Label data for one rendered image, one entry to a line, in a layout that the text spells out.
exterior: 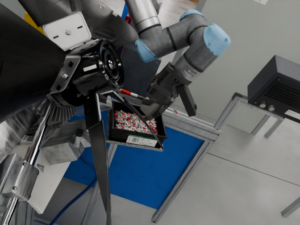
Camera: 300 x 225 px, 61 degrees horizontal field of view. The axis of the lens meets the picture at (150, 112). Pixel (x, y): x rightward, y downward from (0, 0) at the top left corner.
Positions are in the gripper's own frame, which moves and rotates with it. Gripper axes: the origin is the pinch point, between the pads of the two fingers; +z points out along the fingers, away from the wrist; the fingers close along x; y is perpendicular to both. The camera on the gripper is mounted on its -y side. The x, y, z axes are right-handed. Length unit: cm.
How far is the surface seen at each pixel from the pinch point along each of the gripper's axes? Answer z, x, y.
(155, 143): 12.5, -7.1, -11.2
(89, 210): 79, -11, -16
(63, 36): -16.5, 16.6, 32.1
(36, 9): -18.8, 18.2, 38.5
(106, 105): 4.3, 1.4, 13.9
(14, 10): 42, -75, 81
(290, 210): 44, -70, -161
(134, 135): 13.4, -4.6, -2.1
